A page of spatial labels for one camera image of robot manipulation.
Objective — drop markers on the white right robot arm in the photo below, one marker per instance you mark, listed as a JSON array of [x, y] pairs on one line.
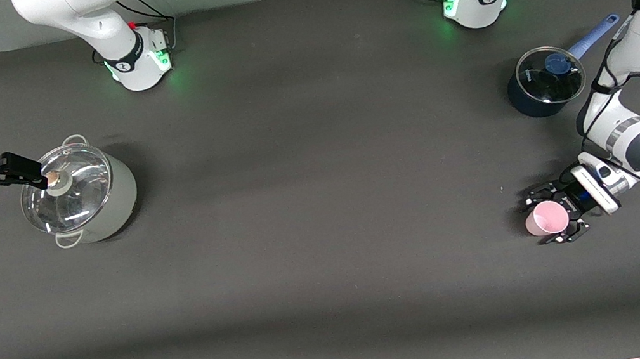
[[127, 56]]

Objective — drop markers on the glass lid with blue knob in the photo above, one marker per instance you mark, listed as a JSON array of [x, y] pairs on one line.
[[551, 75]]

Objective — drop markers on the dark grey table cloth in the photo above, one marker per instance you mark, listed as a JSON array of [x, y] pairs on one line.
[[326, 217]]

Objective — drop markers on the glass lid with metal knob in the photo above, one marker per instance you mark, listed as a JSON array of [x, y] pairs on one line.
[[72, 193]]

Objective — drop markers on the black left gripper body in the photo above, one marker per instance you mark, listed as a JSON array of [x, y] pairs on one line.
[[571, 198]]

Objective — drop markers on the pink plastic cup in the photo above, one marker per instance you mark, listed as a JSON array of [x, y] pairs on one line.
[[546, 218]]

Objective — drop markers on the dark blue saucepan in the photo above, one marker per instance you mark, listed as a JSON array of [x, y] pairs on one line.
[[530, 104]]

